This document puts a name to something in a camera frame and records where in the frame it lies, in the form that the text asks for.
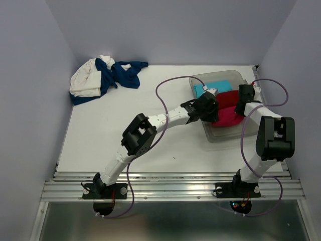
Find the navy blue t shirt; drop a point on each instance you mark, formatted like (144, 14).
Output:
(114, 74)

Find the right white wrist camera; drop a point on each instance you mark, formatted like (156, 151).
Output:
(257, 91)

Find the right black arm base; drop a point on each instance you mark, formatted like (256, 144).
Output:
(234, 191)

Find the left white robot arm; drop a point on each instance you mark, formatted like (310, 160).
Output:
(138, 137)

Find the white t shirt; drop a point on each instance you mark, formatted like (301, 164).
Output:
(86, 81)

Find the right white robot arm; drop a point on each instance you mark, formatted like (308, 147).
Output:
(275, 140)

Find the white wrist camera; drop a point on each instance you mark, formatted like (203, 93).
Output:
(212, 91)
(257, 91)

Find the rolled dark red t shirt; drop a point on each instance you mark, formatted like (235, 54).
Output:
(227, 99)

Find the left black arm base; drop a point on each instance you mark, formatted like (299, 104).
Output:
(113, 192)

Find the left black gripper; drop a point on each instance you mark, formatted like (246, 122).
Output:
(213, 117)

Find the clear plastic bin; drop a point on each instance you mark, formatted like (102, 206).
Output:
(223, 133)

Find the aluminium mounting rail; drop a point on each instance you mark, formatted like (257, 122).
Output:
(170, 187)

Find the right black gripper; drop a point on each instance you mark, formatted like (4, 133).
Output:
(238, 112)

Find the rolled cyan t shirt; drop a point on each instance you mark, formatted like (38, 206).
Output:
(221, 86)

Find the pink t shirt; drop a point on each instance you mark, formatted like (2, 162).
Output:
(228, 118)

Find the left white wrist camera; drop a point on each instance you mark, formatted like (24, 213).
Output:
(212, 91)

